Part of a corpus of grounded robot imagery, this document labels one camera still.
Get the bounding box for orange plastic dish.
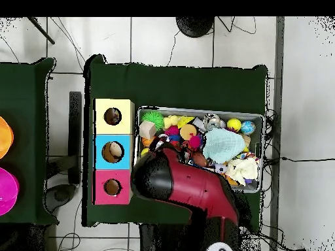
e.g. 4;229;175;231
0;116;14;159

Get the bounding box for mint green waffle cloth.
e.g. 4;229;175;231
202;127;247;164

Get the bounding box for black cable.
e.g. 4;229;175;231
262;155;335;164

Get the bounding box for black slanted rod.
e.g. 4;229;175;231
27;16;56;45

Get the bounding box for light blue patterned ball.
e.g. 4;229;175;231
240;120;256;136

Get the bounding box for dark green table cloth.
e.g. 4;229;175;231
0;58;60;227
83;56;268;227

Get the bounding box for shallow metal mesh bin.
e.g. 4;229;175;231
132;105;264;194

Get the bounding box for white cloth with colourful spots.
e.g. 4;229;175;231
105;108;121;125
235;150;258;161

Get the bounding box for pink plastic bowl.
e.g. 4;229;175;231
0;167;20;216

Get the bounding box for plain wooden cube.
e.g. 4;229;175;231
138;120;157;140

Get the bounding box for yellow foam ball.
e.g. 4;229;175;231
226;118;242;132

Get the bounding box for cream waffle cloth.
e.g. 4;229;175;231
225;156;260;186

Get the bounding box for green spiky rubber ball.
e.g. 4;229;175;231
141;110;165;131

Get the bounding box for wooden box with three holes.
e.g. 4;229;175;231
92;98;136;205

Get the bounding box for black round stand base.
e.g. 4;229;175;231
175;16;215;39

